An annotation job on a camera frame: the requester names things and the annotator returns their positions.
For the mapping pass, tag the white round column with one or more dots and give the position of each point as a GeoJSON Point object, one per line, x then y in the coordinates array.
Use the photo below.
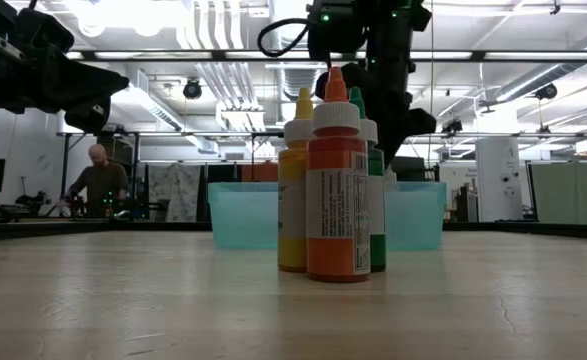
{"type": "Point", "coordinates": [498, 180]}

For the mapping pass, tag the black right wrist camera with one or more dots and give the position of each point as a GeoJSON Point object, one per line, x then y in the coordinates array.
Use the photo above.
{"type": "Point", "coordinates": [335, 25]}

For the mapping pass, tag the large green food coloring bottle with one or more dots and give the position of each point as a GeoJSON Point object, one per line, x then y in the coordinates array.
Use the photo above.
{"type": "Point", "coordinates": [378, 250]}

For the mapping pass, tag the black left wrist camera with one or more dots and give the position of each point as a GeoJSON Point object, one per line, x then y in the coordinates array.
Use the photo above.
{"type": "Point", "coordinates": [45, 30]}

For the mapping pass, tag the translucent teal plastic tray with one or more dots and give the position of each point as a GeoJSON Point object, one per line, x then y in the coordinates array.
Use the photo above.
{"type": "Point", "coordinates": [243, 215]}

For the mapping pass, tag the large orange food coloring bottle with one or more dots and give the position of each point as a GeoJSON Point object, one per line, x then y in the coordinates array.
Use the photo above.
{"type": "Point", "coordinates": [338, 150]}

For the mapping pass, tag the black metal rack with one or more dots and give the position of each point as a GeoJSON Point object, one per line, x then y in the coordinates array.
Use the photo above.
{"type": "Point", "coordinates": [135, 175]}

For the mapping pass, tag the orange panel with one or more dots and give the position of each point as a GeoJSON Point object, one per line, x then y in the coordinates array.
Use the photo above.
{"type": "Point", "coordinates": [259, 172]}

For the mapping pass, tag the black ceiling spotlight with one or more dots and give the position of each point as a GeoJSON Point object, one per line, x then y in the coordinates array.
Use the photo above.
{"type": "Point", "coordinates": [452, 126]}
{"type": "Point", "coordinates": [545, 91]}
{"type": "Point", "coordinates": [192, 89]}

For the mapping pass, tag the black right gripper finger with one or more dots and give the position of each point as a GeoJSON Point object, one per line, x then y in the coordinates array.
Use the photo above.
{"type": "Point", "coordinates": [380, 135]}
{"type": "Point", "coordinates": [408, 125]}

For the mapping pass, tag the black aluminium rig frame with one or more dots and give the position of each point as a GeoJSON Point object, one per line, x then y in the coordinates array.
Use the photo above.
{"type": "Point", "coordinates": [73, 227]}

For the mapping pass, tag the person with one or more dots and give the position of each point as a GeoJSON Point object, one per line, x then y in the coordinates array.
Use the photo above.
{"type": "Point", "coordinates": [100, 182]}

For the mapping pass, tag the black-framed LED light bar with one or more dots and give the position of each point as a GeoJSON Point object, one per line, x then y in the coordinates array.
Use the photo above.
{"type": "Point", "coordinates": [473, 55]}

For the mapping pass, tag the green partition panel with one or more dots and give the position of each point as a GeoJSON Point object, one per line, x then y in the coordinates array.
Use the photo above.
{"type": "Point", "coordinates": [548, 192]}

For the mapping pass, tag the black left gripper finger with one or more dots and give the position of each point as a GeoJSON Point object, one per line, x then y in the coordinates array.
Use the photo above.
{"type": "Point", "coordinates": [98, 70]}
{"type": "Point", "coordinates": [90, 112]}

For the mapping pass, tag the grey patterned curtain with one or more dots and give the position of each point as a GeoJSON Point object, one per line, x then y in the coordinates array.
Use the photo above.
{"type": "Point", "coordinates": [175, 192]}

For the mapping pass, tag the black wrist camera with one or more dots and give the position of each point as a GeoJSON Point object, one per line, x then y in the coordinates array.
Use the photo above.
{"type": "Point", "coordinates": [45, 30]}
{"type": "Point", "coordinates": [335, 25]}

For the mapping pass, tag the dark monitor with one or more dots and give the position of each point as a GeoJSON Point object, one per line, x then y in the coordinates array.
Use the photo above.
{"type": "Point", "coordinates": [408, 170]}

